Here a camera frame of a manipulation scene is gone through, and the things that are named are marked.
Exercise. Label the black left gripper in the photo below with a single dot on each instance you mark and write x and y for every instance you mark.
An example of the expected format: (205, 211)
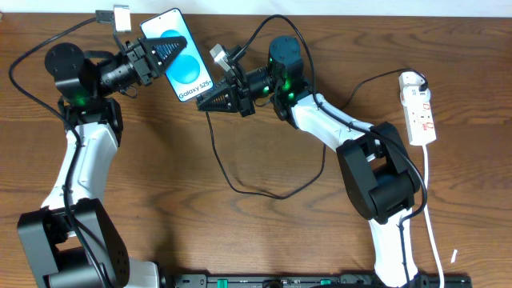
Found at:
(138, 62)

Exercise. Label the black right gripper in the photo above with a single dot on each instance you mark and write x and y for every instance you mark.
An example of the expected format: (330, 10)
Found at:
(241, 94)

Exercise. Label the blue Galaxy S25+ smartphone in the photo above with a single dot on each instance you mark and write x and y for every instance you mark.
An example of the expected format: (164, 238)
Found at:
(187, 74)

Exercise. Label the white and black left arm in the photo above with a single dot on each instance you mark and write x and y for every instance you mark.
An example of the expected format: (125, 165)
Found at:
(70, 241)

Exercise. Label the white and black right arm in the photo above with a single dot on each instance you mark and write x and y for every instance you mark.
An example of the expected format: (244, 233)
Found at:
(379, 177)

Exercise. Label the white power strip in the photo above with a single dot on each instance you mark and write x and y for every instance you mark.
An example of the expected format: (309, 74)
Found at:
(415, 98)

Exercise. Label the small white paper tag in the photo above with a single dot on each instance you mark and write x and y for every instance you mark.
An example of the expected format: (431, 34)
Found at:
(454, 256)

